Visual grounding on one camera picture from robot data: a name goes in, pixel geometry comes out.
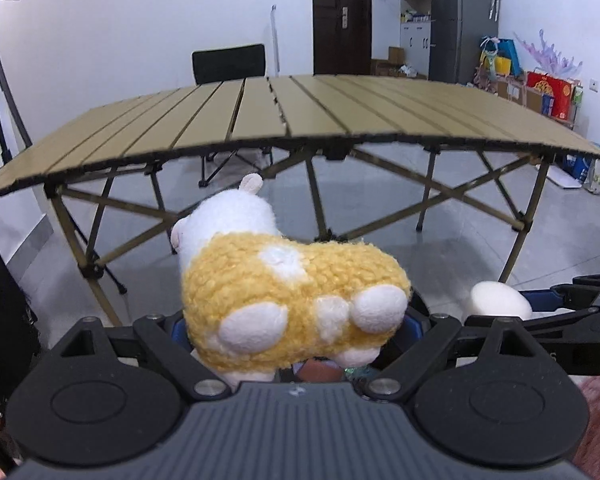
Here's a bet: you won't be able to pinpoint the white oval soap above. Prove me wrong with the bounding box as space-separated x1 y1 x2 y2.
469 281 534 322

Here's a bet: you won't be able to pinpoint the white cabinet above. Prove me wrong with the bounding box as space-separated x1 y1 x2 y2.
399 0 434 75

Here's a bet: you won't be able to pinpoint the grey refrigerator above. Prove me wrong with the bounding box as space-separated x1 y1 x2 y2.
428 0 501 85

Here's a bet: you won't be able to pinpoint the blue rice bag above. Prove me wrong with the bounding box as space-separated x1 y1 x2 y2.
565 155 594 184

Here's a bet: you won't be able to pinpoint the black folding chair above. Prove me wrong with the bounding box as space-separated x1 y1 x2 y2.
191 43 277 189

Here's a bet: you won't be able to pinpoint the large cardboard box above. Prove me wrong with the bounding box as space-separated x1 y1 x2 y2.
495 76 579 129

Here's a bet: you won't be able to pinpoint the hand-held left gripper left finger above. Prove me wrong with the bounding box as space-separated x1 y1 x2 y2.
60 310 231 403

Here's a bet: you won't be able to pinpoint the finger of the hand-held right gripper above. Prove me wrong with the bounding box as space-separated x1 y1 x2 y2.
517 272 600 312
461 308 600 347

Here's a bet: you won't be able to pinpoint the dark brown door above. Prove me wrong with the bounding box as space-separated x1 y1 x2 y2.
311 0 373 77

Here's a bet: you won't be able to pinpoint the white mop handle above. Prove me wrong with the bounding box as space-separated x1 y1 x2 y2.
269 5 281 79

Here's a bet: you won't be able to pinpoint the small cardboard boxes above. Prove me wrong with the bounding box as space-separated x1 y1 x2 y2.
371 47 429 80

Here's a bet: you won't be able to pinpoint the red gift box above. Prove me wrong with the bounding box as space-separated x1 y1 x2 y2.
525 70 581 120

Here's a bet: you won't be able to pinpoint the purple coral decoration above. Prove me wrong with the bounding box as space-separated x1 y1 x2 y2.
513 29 584 79

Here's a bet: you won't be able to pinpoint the folding camping table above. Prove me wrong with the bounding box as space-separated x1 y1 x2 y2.
0 74 600 329

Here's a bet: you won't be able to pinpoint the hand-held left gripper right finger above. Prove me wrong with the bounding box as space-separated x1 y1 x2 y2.
365 310 537 403

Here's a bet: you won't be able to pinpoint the yellow gift bag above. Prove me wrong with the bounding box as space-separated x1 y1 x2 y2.
484 54 512 77

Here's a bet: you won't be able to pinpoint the yellow white plush sheep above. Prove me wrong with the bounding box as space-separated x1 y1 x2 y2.
170 173 412 385

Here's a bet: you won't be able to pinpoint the blue gift bag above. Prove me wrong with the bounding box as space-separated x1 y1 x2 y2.
497 38 524 77

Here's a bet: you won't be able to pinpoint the brown sponge block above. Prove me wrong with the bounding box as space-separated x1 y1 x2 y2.
299 359 342 384

